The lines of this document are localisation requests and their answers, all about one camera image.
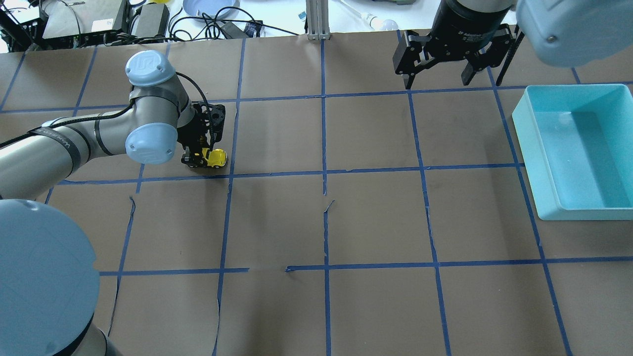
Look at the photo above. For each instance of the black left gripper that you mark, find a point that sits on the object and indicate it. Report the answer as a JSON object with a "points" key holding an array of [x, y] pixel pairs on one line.
{"points": [[190, 132]]}

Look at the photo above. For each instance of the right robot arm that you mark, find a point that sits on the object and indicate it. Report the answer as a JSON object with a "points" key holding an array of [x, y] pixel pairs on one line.
{"points": [[568, 33]]}

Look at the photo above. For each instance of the yellow beetle toy car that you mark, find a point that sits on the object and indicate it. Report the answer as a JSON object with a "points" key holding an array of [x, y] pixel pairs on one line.
{"points": [[215, 159]]}

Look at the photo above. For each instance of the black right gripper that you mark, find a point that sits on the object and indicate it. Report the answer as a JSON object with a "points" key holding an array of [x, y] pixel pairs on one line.
{"points": [[462, 24]]}

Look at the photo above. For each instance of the light blue plastic bin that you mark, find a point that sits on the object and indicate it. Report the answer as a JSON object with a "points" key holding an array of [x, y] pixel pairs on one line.
{"points": [[577, 145]]}

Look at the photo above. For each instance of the aluminium frame post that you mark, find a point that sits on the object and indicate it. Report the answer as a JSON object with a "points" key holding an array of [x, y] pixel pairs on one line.
{"points": [[317, 21]]}

